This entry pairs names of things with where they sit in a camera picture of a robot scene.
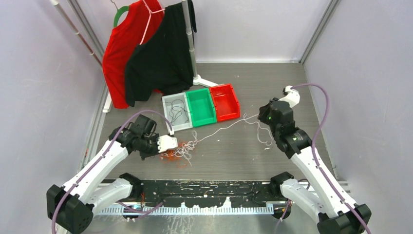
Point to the white clothes rack stand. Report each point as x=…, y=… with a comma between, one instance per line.
x=197, y=79

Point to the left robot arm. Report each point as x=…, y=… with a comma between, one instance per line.
x=73, y=204

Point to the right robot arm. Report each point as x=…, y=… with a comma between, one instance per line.
x=330, y=206

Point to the red t-shirt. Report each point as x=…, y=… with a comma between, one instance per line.
x=122, y=42

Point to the grey plastic bin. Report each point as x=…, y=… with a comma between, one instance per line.
x=176, y=111

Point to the pink hanger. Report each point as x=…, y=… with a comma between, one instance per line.
x=149, y=19

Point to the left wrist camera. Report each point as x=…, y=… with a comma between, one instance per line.
x=166, y=142

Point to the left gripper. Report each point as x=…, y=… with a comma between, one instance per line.
x=155, y=152

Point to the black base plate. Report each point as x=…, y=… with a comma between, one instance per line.
x=206, y=193

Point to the green plastic bin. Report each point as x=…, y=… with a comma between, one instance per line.
x=201, y=107

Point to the green hanger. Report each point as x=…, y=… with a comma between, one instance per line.
x=120, y=11

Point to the red plastic bin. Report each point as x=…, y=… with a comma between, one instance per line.
x=225, y=102

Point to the red white rod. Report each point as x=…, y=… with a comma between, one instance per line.
x=75, y=30

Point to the black t-shirt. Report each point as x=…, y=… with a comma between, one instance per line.
x=163, y=63

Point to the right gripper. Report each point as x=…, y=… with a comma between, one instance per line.
x=264, y=110

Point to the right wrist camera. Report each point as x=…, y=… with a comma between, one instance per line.
x=291, y=96

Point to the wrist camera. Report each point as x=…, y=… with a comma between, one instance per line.
x=166, y=142
x=291, y=96

